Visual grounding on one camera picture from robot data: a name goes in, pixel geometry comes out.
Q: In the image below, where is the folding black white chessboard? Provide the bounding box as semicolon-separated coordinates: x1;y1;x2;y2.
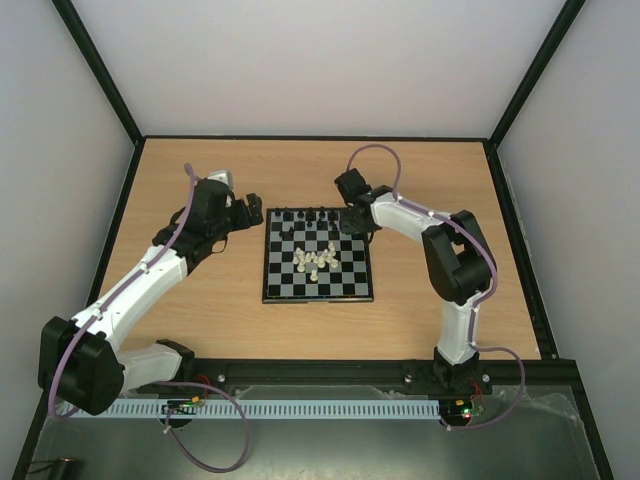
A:
262;207;374;304

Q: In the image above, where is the black enclosure frame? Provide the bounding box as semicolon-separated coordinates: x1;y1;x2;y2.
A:
9;0;616;480

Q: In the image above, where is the black pawn g file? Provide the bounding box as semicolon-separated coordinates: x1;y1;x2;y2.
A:
279;227;295;240

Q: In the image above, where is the pile of white chess pieces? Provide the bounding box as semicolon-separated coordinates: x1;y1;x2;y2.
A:
291;242;340;272

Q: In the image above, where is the black queen at d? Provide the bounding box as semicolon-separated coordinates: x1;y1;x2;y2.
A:
305;208;318;222

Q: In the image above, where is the black cylinder on lower shelf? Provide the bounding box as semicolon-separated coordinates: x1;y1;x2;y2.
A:
47;458;79;480

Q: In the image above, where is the light blue slotted cable duct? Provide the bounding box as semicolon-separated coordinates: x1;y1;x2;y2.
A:
97;398;441;420

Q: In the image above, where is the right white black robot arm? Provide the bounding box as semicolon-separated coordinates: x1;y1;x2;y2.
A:
334;168;497;392

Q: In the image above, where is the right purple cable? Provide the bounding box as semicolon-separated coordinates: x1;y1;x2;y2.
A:
346;143;526;432

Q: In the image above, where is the black aluminium mounting rail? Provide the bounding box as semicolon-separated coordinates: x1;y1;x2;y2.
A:
134;358;581;396

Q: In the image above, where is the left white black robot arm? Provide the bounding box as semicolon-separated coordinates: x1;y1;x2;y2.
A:
38;170;264;416

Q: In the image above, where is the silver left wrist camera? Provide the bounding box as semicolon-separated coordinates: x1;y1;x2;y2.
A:
207;169;233;189

